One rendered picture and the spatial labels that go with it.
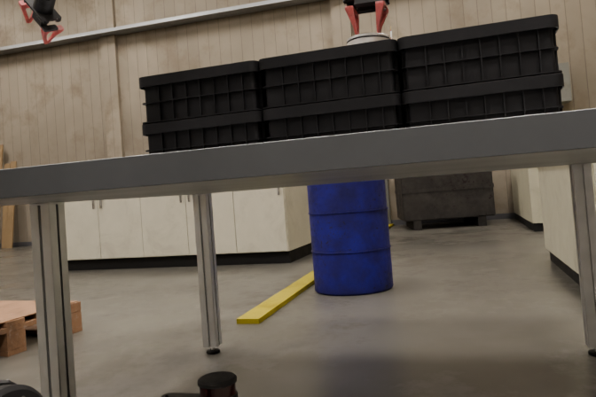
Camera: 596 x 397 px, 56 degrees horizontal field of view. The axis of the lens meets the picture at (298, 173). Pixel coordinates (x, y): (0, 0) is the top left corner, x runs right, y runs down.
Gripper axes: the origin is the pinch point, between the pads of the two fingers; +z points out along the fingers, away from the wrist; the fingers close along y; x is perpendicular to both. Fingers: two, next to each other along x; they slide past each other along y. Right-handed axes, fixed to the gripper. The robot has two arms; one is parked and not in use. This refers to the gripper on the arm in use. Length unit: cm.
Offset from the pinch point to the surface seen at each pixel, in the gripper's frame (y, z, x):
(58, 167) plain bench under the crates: 28, 35, 70
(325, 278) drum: 70, 81, -199
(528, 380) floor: -34, 96, -62
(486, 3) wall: -40, -266, -740
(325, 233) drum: 68, 54, -196
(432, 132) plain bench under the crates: -20, 34, 67
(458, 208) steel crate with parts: 12, 40, -641
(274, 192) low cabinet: 156, 22, -342
